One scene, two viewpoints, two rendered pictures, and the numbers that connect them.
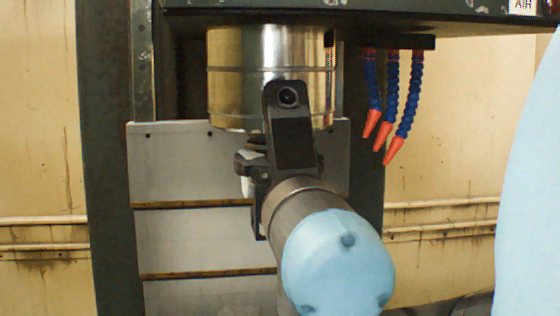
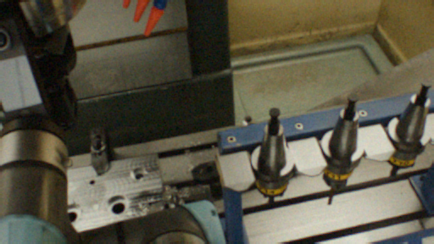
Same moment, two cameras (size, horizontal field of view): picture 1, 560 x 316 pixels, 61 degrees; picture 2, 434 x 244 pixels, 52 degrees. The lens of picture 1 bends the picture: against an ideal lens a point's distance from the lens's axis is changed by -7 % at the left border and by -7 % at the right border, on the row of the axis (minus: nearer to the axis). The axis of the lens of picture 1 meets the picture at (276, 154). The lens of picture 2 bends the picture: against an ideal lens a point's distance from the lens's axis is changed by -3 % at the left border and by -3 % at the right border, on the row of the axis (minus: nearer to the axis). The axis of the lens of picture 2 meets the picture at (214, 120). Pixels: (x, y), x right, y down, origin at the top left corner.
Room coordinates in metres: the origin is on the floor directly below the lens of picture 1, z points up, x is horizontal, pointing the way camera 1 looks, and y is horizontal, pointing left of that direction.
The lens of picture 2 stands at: (0.15, -0.23, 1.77)
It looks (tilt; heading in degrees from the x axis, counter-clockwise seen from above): 48 degrees down; 2
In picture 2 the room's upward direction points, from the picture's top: 6 degrees counter-clockwise
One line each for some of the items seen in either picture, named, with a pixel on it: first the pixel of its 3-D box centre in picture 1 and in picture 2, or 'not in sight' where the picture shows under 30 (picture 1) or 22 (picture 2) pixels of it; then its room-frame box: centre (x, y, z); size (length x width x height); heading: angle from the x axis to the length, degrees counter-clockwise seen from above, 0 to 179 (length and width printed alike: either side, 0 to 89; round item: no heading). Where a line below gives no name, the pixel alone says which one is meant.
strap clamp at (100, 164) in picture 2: not in sight; (102, 155); (0.79, 0.05, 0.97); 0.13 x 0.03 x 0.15; 9
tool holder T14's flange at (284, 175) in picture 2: not in sight; (272, 164); (0.56, -0.30, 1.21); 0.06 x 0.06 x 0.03
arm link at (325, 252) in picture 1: (327, 259); (28, 231); (0.36, -0.04, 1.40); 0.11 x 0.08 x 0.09; 9
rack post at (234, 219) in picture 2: not in sight; (232, 200); (0.61, -0.23, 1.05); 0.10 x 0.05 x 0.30; 9
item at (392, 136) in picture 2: not in sight; (407, 135); (0.59, -0.51, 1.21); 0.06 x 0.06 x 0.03
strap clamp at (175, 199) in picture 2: not in sight; (182, 213); (0.63, -0.13, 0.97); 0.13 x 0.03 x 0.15; 99
